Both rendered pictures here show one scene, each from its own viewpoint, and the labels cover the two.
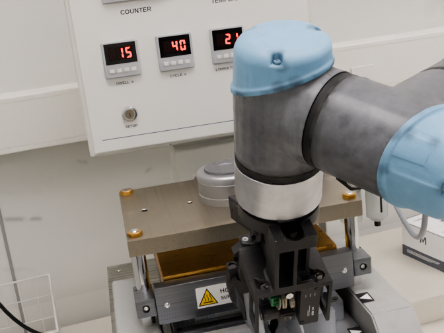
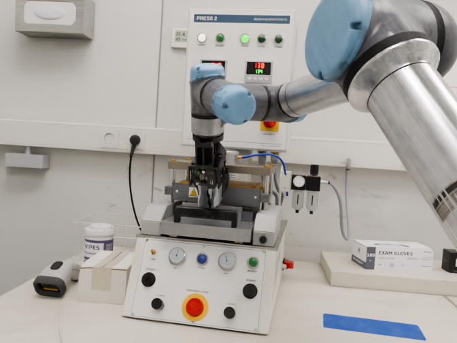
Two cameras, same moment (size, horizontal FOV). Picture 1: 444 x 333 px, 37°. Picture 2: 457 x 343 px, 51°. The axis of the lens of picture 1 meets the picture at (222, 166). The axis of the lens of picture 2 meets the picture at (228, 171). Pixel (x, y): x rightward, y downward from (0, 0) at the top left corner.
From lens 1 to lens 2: 0.68 m
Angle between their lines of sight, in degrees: 23
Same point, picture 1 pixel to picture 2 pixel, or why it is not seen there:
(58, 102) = not seen: hidden behind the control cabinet
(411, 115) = (225, 86)
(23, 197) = (164, 180)
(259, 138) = (193, 99)
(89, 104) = (185, 121)
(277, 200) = (198, 126)
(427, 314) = (341, 281)
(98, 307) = not seen: hidden behind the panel
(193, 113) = (228, 135)
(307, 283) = (208, 165)
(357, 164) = (209, 101)
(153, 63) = not seen: hidden behind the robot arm
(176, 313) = (179, 196)
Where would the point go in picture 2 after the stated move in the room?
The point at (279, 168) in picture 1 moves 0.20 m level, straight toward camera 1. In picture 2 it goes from (198, 111) to (145, 101)
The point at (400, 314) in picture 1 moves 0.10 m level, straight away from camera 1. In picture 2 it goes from (268, 216) to (288, 213)
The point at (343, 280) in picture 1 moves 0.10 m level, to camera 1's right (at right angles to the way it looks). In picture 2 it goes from (254, 202) to (293, 206)
